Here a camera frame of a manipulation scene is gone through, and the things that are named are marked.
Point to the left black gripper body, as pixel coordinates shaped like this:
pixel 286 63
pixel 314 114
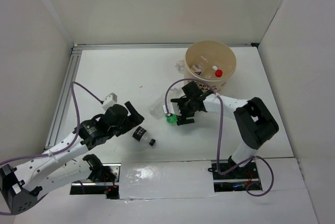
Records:
pixel 126 122

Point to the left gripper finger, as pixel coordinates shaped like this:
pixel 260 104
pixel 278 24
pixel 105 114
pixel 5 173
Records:
pixel 135 118
pixel 116 131

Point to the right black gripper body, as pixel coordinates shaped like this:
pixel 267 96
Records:
pixel 188 109

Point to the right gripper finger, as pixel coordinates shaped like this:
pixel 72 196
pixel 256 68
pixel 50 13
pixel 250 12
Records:
pixel 185 119
pixel 179 101

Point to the green plastic bottle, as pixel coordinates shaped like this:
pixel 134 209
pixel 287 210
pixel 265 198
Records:
pixel 171 118

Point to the black label small bottle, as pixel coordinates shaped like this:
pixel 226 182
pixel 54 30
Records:
pixel 143 136

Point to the clear bottle white cap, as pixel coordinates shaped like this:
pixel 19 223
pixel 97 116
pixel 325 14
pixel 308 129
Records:
pixel 210 73

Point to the red label water bottle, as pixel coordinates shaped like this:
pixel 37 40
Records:
pixel 198 69

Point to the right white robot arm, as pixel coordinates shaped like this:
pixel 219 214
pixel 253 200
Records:
pixel 255 122

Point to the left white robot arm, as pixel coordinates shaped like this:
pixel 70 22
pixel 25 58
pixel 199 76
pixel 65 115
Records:
pixel 22 187

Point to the cream capybara plastic bin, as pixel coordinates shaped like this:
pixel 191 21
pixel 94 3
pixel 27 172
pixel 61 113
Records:
pixel 211 63

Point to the clear crushed bottle centre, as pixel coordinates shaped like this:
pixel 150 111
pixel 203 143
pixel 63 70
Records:
pixel 156 109

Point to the silver tape sheet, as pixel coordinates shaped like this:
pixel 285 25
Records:
pixel 166 180

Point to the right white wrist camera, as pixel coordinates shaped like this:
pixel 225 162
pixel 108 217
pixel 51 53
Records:
pixel 171 108

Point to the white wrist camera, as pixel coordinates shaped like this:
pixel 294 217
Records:
pixel 171 108
pixel 109 101

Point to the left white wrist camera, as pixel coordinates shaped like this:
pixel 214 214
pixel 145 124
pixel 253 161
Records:
pixel 109 101

